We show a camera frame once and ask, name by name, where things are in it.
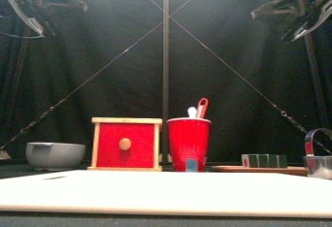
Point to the black frame post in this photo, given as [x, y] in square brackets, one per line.
[18, 82]
[315, 82]

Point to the grey bowl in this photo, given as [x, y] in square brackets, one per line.
[54, 155]

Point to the green toy sushi piece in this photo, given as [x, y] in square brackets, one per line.
[273, 161]
[264, 161]
[283, 161]
[251, 161]

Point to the white cutting board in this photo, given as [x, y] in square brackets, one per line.
[164, 192]

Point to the red plastic utensil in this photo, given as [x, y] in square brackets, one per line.
[201, 108]

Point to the red wooden drawer box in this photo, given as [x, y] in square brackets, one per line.
[113, 153]

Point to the black toy knife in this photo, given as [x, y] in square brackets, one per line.
[55, 177]

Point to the pale blue plastic utensil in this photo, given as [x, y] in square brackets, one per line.
[192, 112]

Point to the small metal cup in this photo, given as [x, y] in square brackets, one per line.
[319, 168]

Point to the vertical frame pole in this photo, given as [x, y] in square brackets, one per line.
[165, 75]

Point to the blue tape piece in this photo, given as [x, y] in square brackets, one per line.
[192, 165]

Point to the red plastic cup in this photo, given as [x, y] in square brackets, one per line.
[188, 140]

